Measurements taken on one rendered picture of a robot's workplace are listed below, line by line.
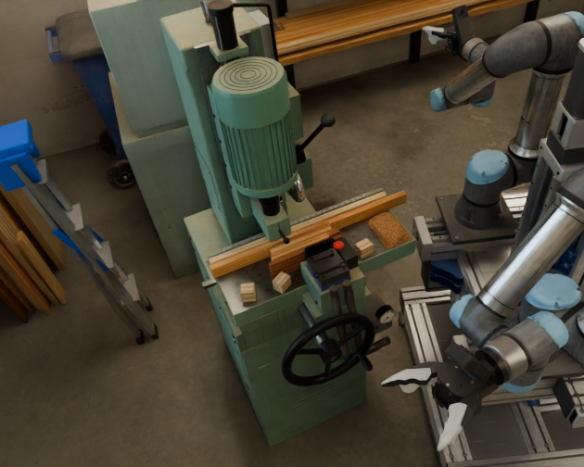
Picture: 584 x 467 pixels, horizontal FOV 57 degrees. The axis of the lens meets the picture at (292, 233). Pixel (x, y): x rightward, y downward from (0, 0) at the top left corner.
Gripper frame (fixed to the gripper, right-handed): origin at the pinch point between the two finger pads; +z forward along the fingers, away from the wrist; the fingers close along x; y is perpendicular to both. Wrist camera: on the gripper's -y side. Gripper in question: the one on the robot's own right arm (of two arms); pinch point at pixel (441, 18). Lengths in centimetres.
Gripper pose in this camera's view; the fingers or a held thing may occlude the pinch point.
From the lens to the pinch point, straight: 212.2
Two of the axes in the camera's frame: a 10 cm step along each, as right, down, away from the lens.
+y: 2.2, 6.5, 7.3
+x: 9.2, -3.8, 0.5
